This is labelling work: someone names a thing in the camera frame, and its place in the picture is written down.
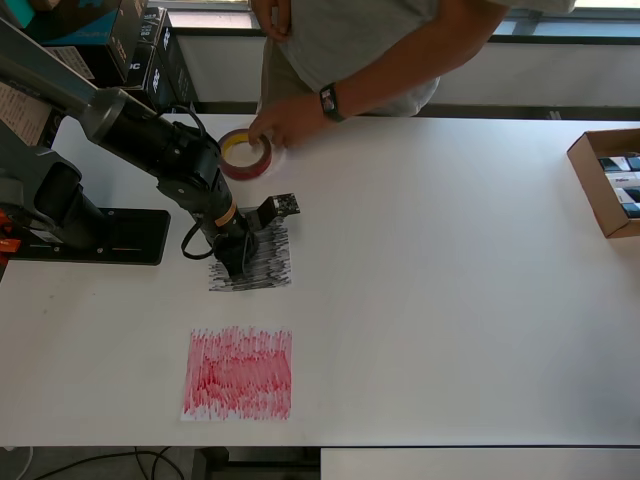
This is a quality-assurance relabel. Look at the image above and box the person left hand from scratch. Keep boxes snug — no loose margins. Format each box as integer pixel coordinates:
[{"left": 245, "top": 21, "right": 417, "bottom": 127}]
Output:
[{"left": 246, "top": 93, "right": 330, "bottom": 151}]

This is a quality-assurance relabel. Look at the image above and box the dark printed carton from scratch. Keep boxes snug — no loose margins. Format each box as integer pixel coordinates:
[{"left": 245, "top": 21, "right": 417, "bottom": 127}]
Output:
[{"left": 144, "top": 24, "right": 202, "bottom": 115}]

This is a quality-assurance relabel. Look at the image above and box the small black and white box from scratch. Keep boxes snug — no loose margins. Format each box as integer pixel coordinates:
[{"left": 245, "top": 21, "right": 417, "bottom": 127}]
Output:
[{"left": 597, "top": 155, "right": 640, "bottom": 174}]

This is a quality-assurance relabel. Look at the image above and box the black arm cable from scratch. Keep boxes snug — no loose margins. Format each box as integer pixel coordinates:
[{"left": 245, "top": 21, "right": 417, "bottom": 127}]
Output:
[{"left": 180, "top": 221, "right": 217, "bottom": 261}]

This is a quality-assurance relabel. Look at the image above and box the person torso in grey shirt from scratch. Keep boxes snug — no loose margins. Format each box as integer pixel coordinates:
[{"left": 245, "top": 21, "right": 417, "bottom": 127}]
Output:
[{"left": 258, "top": 0, "right": 576, "bottom": 119}]

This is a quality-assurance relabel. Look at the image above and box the black carton with white print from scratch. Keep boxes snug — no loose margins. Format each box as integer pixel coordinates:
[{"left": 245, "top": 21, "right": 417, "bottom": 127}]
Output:
[{"left": 134, "top": 5, "right": 174, "bottom": 51}]

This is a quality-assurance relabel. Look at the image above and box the white tape roll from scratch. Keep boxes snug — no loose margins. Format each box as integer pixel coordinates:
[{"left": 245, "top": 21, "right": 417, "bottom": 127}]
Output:
[{"left": 218, "top": 127, "right": 286, "bottom": 179}]

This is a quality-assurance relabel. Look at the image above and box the open brown cardboard tray box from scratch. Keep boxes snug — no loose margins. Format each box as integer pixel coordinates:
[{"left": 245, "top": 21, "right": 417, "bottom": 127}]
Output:
[{"left": 566, "top": 128, "right": 640, "bottom": 240}]

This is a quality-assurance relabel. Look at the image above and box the orange table clamp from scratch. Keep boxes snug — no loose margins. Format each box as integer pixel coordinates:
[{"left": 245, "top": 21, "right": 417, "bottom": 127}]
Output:
[{"left": 0, "top": 209, "right": 22, "bottom": 256}]

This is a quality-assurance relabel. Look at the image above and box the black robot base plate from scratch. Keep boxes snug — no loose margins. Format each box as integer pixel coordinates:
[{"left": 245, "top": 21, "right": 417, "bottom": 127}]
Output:
[{"left": 8, "top": 208, "right": 172, "bottom": 267}]

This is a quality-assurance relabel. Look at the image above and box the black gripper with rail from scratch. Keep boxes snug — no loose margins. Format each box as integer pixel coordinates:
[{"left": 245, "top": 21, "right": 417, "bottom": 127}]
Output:
[{"left": 213, "top": 227, "right": 261, "bottom": 279}]

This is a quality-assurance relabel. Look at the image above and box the person left forearm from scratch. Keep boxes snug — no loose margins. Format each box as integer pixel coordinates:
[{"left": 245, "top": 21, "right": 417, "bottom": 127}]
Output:
[{"left": 333, "top": 4, "right": 509, "bottom": 119}]

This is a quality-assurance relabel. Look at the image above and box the black wrist watch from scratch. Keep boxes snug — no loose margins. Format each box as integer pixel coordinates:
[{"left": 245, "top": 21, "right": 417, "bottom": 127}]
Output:
[{"left": 318, "top": 82, "right": 348, "bottom": 124}]

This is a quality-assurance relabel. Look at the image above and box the camera circuit board on bracket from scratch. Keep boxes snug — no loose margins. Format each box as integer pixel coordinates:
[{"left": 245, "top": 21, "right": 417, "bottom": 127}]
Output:
[{"left": 242, "top": 191, "right": 303, "bottom": 231}]

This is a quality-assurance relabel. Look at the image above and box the white floor cable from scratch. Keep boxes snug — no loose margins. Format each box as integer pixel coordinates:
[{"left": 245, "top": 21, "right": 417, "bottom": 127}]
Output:
[{"left": 0, "top": 444, "right": 36, "bottom": 480}]

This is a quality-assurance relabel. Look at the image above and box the black carton with white label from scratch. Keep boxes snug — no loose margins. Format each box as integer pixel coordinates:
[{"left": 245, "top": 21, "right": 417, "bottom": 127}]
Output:
[{"left": 47, "top": 43, "right": 157, "bottom": 114}]

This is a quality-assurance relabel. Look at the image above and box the black floor cable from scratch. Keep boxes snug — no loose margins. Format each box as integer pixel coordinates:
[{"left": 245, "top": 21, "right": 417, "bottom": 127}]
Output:
[{"left": 29, "top": 447, "right": 201, "bottom": 480}]

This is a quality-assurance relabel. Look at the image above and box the small white printed box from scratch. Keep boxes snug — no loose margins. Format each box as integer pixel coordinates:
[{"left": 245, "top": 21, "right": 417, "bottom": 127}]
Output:
[{"left": 603, "top": 171, "right": 640, "bottom": 190}]

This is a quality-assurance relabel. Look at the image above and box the black scribbled paper sheet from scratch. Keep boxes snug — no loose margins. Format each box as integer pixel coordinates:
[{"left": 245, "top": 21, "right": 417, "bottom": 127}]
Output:
[{"left": 208, "top": 219, "right": 294, "bottom": 294}]

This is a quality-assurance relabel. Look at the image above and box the teal and black carton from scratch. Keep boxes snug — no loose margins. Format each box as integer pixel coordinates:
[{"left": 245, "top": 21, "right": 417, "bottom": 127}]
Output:
[{"left": 9, "top": 0, "right": 149, "bottom": 49}]

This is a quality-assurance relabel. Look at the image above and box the red scribbled paper sheet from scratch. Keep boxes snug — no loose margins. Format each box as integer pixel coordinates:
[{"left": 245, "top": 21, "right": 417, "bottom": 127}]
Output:
[{"left": 180, "top": 325, "right": 294, "bottom": 424}]

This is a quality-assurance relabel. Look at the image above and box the large printed cardboard box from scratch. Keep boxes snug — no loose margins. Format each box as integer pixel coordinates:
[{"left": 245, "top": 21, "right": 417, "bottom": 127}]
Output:
[{"left": 0, "top": 79, "right": 51, "bottom": 149}]

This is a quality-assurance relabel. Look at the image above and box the person right hand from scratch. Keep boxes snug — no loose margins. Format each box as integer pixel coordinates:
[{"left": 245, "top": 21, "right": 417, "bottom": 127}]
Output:
[{"left": 251, "top": 0, "right": 295, "bottom": 43}]

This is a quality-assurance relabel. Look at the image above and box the red tape roll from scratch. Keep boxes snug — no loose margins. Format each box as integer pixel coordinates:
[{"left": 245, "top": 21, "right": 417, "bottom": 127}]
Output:
[{"left": 218, "top": 127, "right": 274, "bottom": 182}]

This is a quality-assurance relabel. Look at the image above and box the white side table top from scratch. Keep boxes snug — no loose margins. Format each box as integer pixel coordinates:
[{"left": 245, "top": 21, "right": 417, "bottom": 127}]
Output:
[{"left": 319, "top": 447, "right": 640, "bottom": 480}]

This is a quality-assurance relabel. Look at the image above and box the dark table leg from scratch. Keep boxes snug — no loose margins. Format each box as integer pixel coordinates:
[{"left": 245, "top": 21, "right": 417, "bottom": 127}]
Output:
[{"left": 192, "top": 447, "right": 231, "bottom": 480}]

